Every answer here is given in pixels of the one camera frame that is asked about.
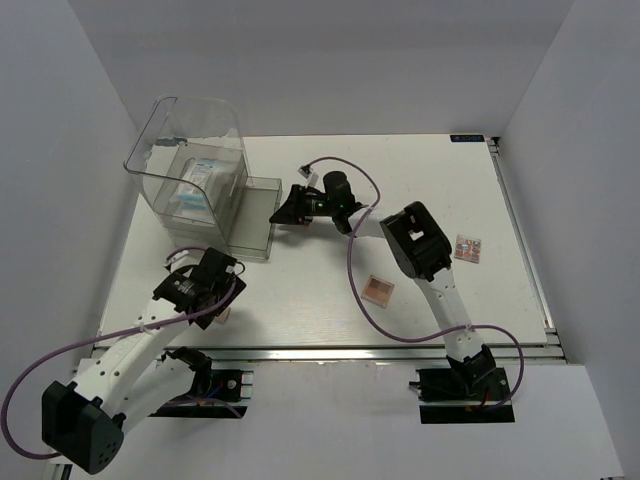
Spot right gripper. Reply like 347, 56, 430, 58
269, 184, 338, 225

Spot pink makeup box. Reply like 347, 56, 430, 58
213, 308, 231, 326

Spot white blue wipes packet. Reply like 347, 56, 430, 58
172, 157, 221, 218

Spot clear acrylic makeup organizer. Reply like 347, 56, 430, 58
123, 95, 282, 261

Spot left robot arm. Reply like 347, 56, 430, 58
42, 248, 246, 475

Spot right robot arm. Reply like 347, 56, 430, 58
270, 171, 496, 399

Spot brown quad eyeshadow palette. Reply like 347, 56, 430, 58
360, 275, 395, 308

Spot multicolour square palette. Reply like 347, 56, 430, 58
454, 235, 482, 264

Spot black blue table label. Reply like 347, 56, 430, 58
449, 134, 485, 143

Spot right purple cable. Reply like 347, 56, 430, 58
299, 157, 524, 412

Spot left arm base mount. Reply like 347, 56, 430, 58
150, 349, 254, 420

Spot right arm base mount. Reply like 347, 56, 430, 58
408, 368, 515, 425

